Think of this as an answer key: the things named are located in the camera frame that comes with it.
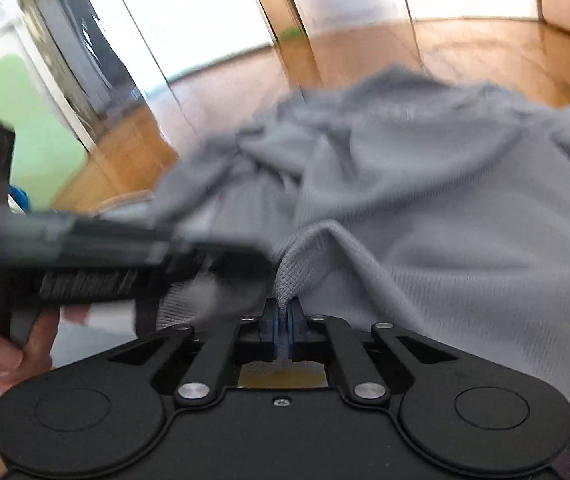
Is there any dark framed panel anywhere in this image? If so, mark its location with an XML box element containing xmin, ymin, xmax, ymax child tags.
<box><xmin>15</xmin><ymin>0</ymin><xmax>170</xmax><ymax>153</ymax></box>

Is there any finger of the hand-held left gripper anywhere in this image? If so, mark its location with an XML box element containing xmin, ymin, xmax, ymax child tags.
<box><xmin>180</xmin><ymin>239</ymin><xmax>274</xmax><ymax>296</ymax></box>

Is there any cardboard box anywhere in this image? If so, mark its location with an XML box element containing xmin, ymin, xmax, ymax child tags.
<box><xmin>259</xmin><ymin>0</ymin><xmax>306</xmax><ymax>45</ymax></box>

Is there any grey knit sweater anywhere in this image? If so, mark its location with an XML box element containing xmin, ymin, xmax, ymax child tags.
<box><xmin>135</xmin><ymin>65</ymin><xmax>570</xmax><ymax>428</ymax></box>

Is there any white wardrobe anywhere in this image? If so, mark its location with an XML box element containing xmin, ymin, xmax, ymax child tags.
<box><xmin>100</xmin><ymin>0</ymin><xmax>278</xmax><ymax>87</ymax></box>

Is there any green panel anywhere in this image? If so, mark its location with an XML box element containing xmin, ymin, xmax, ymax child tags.
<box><xmin>0</xmin><ymin>54</ymin><xmax>89</xmax><ymax>212</ymax></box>

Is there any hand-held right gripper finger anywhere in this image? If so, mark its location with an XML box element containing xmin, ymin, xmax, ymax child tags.
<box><xmin>107</xmin><ymin>299</ymin><xmax>282</xmax><ymax>409</ymax></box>
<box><xmin>281</xmin><ymin>297</ymin><xmax>458</xmax><ymax>408</ymax></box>

